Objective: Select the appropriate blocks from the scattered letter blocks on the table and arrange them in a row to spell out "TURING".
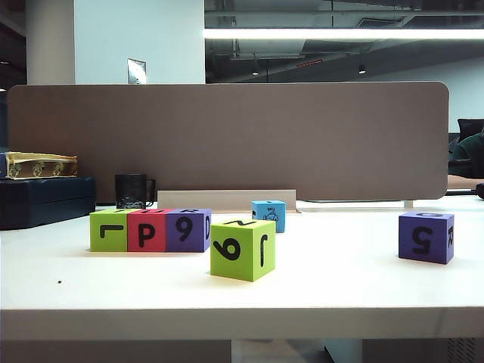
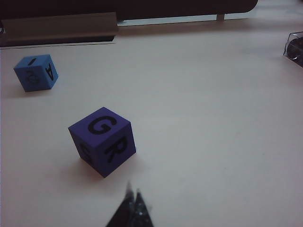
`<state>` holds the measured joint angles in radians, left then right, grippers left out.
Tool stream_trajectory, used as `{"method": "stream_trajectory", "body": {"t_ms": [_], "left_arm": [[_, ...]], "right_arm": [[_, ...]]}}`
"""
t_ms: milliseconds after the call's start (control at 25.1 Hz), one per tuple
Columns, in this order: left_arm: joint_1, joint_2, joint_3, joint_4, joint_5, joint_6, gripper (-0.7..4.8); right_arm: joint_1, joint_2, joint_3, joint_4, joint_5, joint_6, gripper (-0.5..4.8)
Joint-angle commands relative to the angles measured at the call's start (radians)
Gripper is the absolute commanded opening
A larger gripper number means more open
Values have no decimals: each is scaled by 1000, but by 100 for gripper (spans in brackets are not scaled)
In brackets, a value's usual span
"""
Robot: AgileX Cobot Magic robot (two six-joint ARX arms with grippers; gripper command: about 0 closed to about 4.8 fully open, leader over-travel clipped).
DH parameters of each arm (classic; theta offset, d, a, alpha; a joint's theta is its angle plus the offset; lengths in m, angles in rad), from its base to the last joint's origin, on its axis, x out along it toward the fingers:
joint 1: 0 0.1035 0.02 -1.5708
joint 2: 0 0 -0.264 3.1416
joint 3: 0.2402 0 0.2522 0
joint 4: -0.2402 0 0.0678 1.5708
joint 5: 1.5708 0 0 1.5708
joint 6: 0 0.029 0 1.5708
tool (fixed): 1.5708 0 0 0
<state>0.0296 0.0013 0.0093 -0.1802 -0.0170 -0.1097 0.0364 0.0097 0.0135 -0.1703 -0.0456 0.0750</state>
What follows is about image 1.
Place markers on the blue block fish picture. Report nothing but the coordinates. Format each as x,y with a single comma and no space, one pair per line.
278,210

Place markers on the green block nine and J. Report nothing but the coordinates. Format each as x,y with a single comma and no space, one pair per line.
242,264

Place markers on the purple block number five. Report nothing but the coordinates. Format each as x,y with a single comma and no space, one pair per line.
408,246

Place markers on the person bare forearm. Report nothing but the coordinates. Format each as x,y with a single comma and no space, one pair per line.
465,182

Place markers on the red block letter P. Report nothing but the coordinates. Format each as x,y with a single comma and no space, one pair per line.
151,244

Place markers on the green block letter L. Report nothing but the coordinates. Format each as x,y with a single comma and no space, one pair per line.
109,242

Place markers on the brown desk partition panel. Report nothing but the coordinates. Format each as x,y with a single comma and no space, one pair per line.
264,140

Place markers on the purple block nine and D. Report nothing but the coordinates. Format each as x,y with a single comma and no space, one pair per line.
196,242

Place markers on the black mug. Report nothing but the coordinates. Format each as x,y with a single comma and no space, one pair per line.
130,191

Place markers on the red ceiling sign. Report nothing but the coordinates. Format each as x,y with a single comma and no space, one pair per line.
309,63

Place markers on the small ceiling spot lamp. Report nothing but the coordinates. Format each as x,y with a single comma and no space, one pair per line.
362,70

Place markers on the yellow gold patterned box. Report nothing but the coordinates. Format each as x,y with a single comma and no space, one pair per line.
45,166

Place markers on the dark blue case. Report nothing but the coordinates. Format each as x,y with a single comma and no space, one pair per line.
45,200

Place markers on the person in dark green top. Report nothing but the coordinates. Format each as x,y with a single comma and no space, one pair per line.
469,155

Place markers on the black office chair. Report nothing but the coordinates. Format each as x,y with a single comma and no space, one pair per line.
469,126

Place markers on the black round object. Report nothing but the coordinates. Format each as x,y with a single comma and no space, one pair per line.
481,191

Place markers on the blue flat box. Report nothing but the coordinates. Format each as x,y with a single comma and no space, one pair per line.
2,166

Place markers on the grey vent grille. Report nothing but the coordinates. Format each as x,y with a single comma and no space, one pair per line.
461,351

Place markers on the white partition foot bracket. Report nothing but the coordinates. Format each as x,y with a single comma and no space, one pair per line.
408,203

